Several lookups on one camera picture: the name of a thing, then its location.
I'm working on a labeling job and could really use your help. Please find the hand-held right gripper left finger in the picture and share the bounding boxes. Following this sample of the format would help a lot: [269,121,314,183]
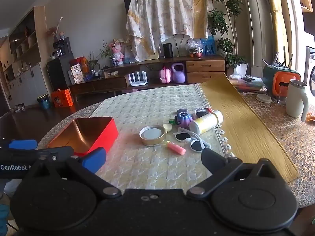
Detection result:
[25,147,122,199]

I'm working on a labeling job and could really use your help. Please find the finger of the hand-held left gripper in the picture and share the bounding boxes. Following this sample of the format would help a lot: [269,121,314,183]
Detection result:
[0,146,74,178]
[0,138,38,151]

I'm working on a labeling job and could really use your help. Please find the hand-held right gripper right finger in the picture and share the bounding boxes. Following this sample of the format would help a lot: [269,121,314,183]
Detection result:
[186,148,287,198]

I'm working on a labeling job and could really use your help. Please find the red tin box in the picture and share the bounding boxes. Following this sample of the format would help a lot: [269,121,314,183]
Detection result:
[47,117,119,157]

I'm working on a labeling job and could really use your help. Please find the pink highlighter pen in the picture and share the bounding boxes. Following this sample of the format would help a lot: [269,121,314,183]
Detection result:
[167,141,186,156]

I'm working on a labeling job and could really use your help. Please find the white sunglasses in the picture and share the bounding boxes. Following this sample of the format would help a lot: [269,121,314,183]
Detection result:
[173,127,212,153]

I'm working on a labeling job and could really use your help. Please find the white yellow bottle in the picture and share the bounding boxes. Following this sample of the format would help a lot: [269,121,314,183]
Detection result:
[189,110,224,136]

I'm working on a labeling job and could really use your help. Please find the purple squishy toy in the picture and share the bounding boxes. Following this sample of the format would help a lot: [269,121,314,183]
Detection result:
[174,108,195,130]

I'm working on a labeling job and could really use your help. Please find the small black red gadget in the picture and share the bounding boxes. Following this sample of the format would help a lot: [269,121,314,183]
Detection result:
[195,107,213,118]

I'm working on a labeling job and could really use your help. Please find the round gold tin lid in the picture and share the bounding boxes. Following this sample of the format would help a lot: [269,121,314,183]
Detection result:
[139,125,166,147]

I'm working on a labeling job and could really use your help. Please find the person's left hand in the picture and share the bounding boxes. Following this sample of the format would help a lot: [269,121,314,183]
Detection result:
[0,203,10,230]

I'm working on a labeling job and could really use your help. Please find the yellow table runner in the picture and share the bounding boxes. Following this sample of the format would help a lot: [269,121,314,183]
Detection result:
[199,73,300,184]

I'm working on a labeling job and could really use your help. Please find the teal waste bin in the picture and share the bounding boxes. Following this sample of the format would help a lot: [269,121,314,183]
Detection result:
[37,94,52,110]

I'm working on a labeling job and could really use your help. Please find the orange gift box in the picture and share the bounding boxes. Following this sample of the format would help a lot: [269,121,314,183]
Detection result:
[51,88,74,108]

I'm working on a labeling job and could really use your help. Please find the quilted cream table mat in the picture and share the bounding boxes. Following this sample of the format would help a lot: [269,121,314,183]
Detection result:
[89,84,235,195]

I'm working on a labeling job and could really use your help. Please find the black mini fridge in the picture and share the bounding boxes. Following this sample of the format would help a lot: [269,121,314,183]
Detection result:
[46,53,75,92]

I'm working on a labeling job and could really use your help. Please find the white round coaster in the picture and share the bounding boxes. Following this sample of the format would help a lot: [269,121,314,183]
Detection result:
[255,93,272,103]

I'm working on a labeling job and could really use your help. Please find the lace circle-pattern tablecloth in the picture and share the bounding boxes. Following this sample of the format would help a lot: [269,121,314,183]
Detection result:
[37,86,315,208]

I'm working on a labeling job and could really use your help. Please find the stack of coloured mats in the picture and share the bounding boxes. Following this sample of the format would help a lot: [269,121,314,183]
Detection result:
[228,74,264,92]

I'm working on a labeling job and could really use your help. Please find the white snack bag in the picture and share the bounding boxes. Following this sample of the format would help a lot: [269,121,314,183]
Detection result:
[70,64,84,84]

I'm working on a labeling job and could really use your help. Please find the purple kettlebell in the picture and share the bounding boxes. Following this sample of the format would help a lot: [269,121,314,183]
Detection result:
[171,62,186,84]

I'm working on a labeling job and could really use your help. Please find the wooden TV cabinet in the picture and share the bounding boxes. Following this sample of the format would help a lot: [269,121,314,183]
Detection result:
[68,55,227,102]

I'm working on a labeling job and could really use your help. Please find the white router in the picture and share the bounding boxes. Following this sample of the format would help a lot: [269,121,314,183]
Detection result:
[130,71,148,87]

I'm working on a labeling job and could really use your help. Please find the clear drinking glass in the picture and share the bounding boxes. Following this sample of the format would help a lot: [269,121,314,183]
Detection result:
[278,84,288,105]

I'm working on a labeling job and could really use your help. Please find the pink toy suitcase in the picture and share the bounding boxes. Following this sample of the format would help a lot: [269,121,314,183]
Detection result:
[159,66,172,84]

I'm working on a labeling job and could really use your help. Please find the small green potted plant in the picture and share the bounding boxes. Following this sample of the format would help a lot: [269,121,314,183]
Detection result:
[84,51,99,76]

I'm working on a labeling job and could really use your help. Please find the red gift box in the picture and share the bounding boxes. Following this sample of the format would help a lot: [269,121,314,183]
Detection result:
[69,56,88,73]

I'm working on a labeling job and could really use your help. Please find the white mug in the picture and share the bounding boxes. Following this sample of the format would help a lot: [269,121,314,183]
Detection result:
[285,79,310,122]

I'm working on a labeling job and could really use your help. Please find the black coffee machine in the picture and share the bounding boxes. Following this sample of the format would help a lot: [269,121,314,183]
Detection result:
[52,37,72,58]

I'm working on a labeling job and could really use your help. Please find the orange green utensil holder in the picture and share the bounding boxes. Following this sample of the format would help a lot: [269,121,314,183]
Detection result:
[261,52,302,98]

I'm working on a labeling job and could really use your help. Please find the potted orchid plant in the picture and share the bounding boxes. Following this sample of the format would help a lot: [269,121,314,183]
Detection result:
[98,40,118,67]

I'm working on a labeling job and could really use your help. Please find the pink doll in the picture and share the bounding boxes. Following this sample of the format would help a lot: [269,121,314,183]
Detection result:
[112,39,125,66]

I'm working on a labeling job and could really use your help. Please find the plastic bag of fruit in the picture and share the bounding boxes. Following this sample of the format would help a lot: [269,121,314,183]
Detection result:
[185,39,204,58]

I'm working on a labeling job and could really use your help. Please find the black speaker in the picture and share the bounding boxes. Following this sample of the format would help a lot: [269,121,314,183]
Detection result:
[163,43,174,59]

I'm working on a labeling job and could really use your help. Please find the dried flower vase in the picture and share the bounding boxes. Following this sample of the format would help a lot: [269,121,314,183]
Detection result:
[48,17,66,43]

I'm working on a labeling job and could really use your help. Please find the tall potted tree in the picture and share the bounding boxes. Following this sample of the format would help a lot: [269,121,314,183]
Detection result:
[207,0,248,77]

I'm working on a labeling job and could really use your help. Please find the floral bed sheet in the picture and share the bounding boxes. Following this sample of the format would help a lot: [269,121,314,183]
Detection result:
[126,0,215,62]

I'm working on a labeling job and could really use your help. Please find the beige curtain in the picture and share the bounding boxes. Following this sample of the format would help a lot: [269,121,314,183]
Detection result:
[266,0,291,67]

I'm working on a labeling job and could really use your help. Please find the black television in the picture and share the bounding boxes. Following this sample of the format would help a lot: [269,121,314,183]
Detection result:
[124,0,135,17]

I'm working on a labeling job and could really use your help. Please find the wall cabinet with shelves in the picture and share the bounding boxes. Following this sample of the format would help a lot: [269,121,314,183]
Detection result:
[0,6,49,109]

